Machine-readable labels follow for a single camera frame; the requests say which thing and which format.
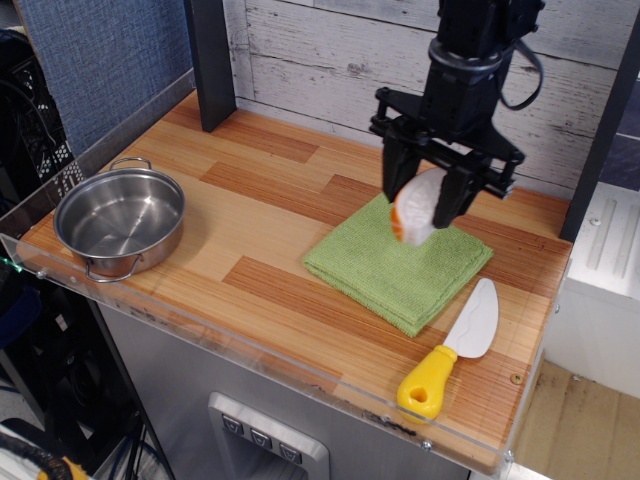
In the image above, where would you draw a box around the white orange toy sushi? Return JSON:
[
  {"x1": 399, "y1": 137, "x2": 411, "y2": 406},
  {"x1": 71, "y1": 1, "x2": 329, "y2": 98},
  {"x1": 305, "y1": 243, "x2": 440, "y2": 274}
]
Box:
[{"x1": 390, "y1": 168, "x2": 446, "y2": 246}]

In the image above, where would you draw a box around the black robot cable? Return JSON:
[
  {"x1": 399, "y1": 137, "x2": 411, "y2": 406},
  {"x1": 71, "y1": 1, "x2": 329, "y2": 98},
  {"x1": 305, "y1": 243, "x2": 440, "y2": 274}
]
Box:
[{"x1": 497, "y1": 37, "x2": 545, "y2": 112}]

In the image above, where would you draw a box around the yellow handled toy knife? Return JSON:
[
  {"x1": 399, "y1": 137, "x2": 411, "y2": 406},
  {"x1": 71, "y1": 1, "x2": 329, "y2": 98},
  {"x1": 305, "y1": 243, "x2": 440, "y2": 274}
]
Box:
[{"x1": 396, "y1": 278, "x2": 499, "y2": 424}]

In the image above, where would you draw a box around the silver metal pot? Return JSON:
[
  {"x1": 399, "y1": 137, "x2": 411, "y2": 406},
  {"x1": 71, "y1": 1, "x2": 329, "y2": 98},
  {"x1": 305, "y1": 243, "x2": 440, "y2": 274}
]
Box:
[{"x1": 53, "y1": 157, "x2": 186, "y2": 283}]

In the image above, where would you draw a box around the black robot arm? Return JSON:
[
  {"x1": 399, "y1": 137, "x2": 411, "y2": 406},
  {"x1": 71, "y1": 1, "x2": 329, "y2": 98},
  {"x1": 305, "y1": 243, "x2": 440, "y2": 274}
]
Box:
[{"x1": 370, "y1": 1, "x2": 544, "y2": 229}]

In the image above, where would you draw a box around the dark right frame post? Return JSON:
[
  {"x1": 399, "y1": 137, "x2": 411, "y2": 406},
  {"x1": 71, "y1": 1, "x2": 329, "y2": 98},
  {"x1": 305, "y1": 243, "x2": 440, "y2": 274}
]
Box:
[{"x1": 559, "y1": 15, "x2": 639, "y2": 242}]

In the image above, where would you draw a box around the black plastic crate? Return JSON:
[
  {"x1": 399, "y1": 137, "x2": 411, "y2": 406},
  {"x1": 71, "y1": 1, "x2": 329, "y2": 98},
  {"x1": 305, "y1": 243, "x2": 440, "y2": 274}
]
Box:
[{"x1": 1, "y1": 28, "x2": 74, "y2": 209}]

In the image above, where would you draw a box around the white foam block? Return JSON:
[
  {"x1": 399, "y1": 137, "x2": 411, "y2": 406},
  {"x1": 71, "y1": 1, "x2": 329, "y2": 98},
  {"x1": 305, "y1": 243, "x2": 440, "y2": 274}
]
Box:
[{"x1": 568, "y1": 182, "x2": 639, "y2": 300}]

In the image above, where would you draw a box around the green folded towel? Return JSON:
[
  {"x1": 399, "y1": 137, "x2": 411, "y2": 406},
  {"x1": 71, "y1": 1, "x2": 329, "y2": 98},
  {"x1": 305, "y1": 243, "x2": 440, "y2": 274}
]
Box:
[{"x1": 303, "y1": 194, "x2": 494, "y2": 338}]

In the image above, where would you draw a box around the silver cabinet button panel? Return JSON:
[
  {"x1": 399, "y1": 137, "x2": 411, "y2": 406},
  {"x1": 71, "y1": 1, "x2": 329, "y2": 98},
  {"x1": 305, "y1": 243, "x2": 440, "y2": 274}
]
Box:
[{"x1": 208, "y1": 392, "x2": 331, "y2": 479}]

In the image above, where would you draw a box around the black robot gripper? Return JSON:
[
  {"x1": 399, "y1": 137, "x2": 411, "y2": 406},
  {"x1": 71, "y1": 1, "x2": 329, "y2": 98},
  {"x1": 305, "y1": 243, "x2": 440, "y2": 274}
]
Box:
[{"x1": 370, "y1": 49, "x2": 525, "y2": 229}]

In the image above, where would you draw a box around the dark frame post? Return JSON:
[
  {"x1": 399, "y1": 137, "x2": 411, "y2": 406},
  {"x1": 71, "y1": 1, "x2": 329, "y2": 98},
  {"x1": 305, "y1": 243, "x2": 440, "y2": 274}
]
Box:
[
  {"x1": 559, "y1": 15, "x2": 639, "y2": 242},
  {"x1": 184, "y1": 0, "x2": 237, "y2": 132}
]

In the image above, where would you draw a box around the clear acrylic table guard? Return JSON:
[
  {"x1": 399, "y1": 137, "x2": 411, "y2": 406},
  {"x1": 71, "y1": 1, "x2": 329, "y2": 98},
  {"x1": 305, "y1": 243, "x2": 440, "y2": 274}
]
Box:
[{"x1": 1, "y1": 95, "x2": 568, "y2": 479}]

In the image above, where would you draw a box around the dark left frame post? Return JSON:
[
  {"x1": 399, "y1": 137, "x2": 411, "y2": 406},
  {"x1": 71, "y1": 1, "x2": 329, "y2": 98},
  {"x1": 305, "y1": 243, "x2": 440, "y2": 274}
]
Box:
[{"x1": 184, "y1": 0, "x2": 237, "y2": 132}]

